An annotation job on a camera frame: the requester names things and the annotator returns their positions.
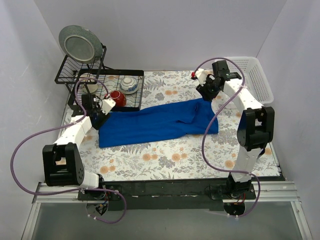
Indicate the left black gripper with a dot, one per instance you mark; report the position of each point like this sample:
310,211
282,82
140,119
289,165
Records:
99,120

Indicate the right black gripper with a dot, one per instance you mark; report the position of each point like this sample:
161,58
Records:
206,92

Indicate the blue printed t shirt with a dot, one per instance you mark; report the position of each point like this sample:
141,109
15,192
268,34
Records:
156,123

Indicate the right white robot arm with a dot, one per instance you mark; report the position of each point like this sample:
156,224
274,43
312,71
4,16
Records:
256,125

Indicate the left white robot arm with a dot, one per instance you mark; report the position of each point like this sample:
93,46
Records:
62,161

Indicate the red bowl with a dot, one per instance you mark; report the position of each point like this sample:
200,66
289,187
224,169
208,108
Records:
118,97

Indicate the cream mug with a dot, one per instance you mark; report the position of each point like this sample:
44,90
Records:
91,85

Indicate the white plastic basket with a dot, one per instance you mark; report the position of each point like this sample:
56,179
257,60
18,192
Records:
255,78

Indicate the white blue patterned bowl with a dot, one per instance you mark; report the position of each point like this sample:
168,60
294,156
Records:
128,85

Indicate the floral table mat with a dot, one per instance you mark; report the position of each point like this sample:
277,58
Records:
187,157

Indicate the grey green plate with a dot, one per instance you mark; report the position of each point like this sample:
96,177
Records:
80,44

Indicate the dark blue mug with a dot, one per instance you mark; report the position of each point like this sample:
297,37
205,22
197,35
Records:
261,153

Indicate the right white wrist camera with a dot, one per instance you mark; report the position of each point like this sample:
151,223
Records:
199,75

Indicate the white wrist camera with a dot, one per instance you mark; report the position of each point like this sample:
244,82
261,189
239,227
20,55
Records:
107,105
199,75

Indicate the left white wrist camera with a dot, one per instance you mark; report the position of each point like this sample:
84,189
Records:
107,105

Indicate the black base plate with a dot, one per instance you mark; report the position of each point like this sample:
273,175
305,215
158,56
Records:
206,193

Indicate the aluminium frame rail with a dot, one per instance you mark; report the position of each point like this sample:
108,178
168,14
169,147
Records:
277,216

